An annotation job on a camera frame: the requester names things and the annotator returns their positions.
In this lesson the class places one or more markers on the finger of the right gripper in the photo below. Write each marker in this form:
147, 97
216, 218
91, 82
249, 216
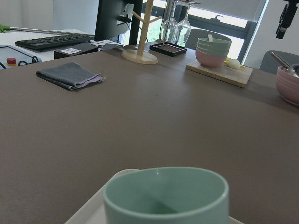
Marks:
286, 18

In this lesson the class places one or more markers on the green cup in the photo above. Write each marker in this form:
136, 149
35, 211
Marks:
165, 198

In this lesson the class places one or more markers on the cream rabbit tray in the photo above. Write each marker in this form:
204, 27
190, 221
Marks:
88, 207

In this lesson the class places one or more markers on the pink bowl with ice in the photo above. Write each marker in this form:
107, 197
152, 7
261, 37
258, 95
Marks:
287, 86

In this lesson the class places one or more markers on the white round fruit half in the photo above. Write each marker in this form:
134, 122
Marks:
234, 64

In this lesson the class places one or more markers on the stacked green bowls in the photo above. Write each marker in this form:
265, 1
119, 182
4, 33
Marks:
217, 47

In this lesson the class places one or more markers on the wooden cutting board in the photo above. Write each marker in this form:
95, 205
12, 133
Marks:
238, 77

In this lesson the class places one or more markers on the white ceramic spoon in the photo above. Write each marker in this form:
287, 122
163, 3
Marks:
210, 37

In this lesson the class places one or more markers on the hanging wine glass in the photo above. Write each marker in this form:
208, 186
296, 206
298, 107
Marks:
169, 25
184, 29

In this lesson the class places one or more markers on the wooden mug tree stand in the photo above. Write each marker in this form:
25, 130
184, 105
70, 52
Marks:
139, 55

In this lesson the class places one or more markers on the black monitor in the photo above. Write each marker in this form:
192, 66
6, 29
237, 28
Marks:
116, 17

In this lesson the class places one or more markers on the black box with label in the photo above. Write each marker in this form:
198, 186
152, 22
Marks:
79, 49

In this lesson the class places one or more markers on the folded grey cloth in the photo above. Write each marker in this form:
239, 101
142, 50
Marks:
70, 76

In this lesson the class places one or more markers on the black keyboard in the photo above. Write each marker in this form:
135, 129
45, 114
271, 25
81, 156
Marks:
41, 44

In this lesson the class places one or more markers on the wire wine glass rack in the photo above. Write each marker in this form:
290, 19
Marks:
170, 48

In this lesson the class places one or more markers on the green handled reacher tool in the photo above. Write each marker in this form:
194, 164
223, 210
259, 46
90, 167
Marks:
4, 28

